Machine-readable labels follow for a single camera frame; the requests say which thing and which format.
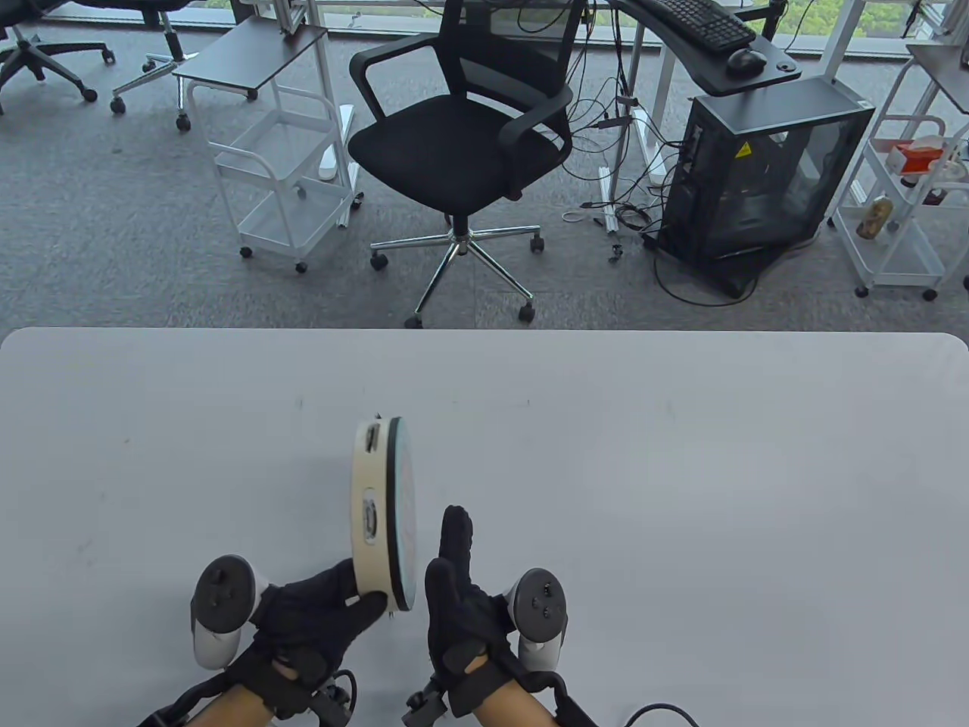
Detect person's right forearm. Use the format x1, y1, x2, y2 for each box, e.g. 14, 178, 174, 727
471, 684, 559, 727

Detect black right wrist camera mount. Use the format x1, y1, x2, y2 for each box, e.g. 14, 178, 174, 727
401, 666, 600, 727

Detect person's left hand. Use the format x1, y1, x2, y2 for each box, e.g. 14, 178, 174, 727
233, 559, 390, 719

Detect black keyboard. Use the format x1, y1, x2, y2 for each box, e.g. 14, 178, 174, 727
643, 0, 758, 52

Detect orange box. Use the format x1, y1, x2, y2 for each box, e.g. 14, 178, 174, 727
886, 136, 947, 176

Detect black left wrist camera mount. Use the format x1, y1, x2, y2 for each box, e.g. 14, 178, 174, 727
136, 665, 358, 727

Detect black desk with white legs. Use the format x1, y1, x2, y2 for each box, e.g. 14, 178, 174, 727
597, 0, 803, 228

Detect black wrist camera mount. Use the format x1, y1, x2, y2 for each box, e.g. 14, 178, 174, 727
136, 665, 358, 727
401, 666, 600, 727

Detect black computer tower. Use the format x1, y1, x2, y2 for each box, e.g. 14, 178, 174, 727
654, 75, 877, 298

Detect black floor cables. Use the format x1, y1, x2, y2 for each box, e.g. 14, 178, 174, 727
562, 72, 759, 308

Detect grey left hand controller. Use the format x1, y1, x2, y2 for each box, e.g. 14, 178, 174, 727
189, 555, 270, 672

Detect white cart with dark top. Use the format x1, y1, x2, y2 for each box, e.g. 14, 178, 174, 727
172, 17, 365, 274

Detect brown jar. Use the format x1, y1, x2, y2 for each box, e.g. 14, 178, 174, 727
855, 195, 895, 242

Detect black mesh office chair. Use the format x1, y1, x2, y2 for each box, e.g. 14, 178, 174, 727
348, 0, 576, 329

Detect person's left forearm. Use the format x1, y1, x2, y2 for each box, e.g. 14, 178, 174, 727
198, 680, 279, 727

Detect cream wooden tambourine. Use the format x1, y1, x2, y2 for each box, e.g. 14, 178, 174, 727
352, 414, 418, 615

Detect white wire shelf cart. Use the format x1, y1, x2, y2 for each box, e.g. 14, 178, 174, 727
828, 42, 969, 302

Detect grey right hand controller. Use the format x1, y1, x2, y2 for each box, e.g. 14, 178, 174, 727
503, 568, 569, 673

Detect grey hand controller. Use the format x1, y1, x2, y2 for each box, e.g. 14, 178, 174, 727
189, 555, 270, 672
503, 568, 569, 673

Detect black cable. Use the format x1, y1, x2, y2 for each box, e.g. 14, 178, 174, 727
621, 703, 706, 727

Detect person's right hand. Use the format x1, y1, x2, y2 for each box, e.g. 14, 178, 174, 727
424, 505, 525, 717

